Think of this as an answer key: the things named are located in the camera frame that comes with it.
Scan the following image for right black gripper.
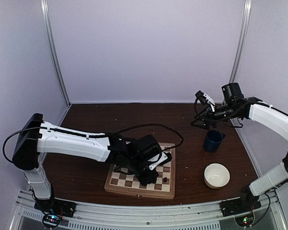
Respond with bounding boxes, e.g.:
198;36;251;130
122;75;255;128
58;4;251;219
191;103;240;130

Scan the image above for wooden chess board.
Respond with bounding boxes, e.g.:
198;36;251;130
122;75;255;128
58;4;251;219
104;148;176;199

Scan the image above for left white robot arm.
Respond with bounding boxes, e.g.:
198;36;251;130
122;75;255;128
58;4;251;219
12;113;172;213

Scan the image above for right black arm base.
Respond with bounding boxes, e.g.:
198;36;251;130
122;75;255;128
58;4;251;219
220;186;262;228

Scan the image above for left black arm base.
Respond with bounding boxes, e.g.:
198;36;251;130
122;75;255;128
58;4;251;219
32;192;76;230

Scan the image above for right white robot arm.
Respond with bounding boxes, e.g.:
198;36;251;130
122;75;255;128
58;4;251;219
191;82;288;212

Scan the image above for dark blue mug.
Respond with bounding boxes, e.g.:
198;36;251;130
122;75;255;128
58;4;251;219
203;130;226;152

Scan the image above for white bowl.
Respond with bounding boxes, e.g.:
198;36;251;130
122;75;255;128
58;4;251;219
204;163;230;189

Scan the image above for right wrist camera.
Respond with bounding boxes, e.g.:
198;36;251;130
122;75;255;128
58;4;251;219
195;91;216;112

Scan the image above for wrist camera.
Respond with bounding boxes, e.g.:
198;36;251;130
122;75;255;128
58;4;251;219
195;91;216;112
148;152;172;171

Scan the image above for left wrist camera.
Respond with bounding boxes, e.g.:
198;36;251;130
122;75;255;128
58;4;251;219
148;152;172;171

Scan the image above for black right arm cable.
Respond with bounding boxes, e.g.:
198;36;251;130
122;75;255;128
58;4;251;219
193;95;243;129

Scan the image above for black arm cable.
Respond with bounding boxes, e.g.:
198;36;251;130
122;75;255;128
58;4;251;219
193;95;243;129
2;122;184;166

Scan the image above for right aluminium frame post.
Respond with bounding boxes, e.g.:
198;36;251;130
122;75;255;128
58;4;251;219
228;0;252;83

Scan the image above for aluminium frame post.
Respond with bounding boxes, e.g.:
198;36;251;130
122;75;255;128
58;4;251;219
40;0;71;107
228;0;252;83

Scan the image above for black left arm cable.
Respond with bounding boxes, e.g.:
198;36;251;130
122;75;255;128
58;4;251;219
2;122;184;166

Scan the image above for front aluminium rail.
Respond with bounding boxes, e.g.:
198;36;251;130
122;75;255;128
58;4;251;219
8;195;288;230

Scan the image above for left aluminium frame post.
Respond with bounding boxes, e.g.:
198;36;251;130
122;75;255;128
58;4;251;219
40;0;71;107

